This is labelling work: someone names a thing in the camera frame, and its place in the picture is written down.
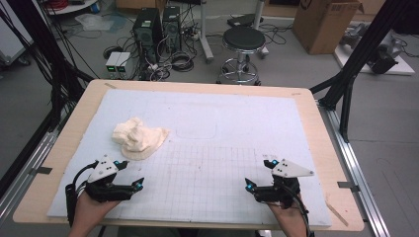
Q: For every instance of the aluminium rail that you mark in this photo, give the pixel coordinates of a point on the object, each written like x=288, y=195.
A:
x=29, y=164
x=355, y=171

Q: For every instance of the thin wooden stick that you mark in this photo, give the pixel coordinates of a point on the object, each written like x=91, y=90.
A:
x=336, y=213

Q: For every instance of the white board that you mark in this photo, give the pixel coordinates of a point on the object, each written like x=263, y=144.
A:
x=400, y=67

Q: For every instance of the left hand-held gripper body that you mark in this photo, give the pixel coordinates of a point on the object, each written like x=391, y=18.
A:
x=105, y=191

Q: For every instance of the white table leg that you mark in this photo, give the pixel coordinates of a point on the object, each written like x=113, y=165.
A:
x=258, y=10
x=204, y=33

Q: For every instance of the cream cloth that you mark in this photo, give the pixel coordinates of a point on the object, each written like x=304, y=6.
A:
x=140, y=140

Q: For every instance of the white round table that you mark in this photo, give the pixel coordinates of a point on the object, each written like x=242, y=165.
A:
x=75, y=8

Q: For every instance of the clear plastic bag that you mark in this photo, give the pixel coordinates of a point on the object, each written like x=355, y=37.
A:
x=94, y=21

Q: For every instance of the flat black device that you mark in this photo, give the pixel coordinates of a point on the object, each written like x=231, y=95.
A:
x=243, y=20

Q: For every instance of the black metal frame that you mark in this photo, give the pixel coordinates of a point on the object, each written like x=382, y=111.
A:
x=362, y=49
x=42, y=42

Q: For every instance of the black round stool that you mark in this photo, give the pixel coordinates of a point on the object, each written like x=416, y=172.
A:
x=243, y=39

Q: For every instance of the person's right hand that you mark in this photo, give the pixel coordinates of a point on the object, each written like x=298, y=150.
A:
x=290, y=215

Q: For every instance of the brown tape strip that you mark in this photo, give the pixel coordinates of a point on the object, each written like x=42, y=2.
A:
x=110, y=86

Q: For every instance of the grey tape strip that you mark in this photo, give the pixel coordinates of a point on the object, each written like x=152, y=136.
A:
x=42, y=170
x=347, y=186

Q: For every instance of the white foam mat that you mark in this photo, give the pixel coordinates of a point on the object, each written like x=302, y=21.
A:
x=214, y=115

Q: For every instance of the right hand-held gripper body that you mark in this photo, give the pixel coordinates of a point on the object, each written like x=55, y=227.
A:
x=276, y=192

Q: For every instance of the person's left hand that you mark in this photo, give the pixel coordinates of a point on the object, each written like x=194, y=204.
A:
x=90, y=210

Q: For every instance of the grey power supply unit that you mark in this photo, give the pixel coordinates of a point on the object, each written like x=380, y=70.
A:
x=112, y=61
x=124, y=62

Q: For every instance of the grey and black machine part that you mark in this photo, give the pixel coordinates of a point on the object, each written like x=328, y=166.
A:
x=383, y=56

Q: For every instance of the brown cardboard box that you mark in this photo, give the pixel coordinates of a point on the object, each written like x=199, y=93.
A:
x=322, y=28

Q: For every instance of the black computer tower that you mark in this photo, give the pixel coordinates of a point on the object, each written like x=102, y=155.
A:
x=146, y=31
x=171, y=29

